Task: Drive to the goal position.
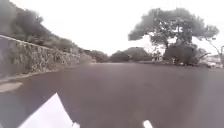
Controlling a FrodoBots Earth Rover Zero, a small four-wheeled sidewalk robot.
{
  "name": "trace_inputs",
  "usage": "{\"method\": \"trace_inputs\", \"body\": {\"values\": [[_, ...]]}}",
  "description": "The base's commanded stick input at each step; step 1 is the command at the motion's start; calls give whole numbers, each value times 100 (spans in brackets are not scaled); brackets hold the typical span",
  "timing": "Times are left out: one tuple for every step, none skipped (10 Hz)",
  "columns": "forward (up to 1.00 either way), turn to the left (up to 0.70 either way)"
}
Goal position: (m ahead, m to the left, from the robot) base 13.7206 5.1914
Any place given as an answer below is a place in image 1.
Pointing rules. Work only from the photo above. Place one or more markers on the row of dark bushes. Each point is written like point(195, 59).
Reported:
point(130, 55)

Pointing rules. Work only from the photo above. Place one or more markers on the grey asphalt road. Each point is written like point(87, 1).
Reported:
point(133, 90)

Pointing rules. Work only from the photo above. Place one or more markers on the robot's own part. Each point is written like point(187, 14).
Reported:
point(76, 125)
point(147, 124)

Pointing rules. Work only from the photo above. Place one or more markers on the large spreading tree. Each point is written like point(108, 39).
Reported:
point(173, 25)

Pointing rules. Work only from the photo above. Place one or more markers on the white vehicle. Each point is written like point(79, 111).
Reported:
point(211, 64)

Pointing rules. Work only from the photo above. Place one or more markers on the bare branching tree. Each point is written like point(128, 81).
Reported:
point(219, 48)

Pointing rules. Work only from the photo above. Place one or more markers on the rough stone wall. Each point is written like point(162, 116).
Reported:
point(30, 58)

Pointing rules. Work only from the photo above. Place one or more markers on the row of trees behind wall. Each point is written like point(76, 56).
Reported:
point(23, 23)

